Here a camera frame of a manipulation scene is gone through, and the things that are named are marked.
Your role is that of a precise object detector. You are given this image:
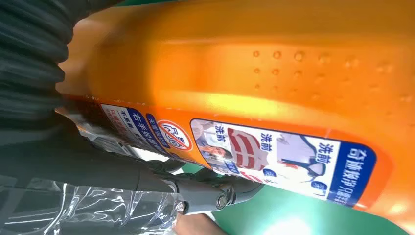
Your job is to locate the ribbed grey right arm sleeve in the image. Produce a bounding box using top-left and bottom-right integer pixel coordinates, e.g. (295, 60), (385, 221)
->
(0, 0), (122, 146)

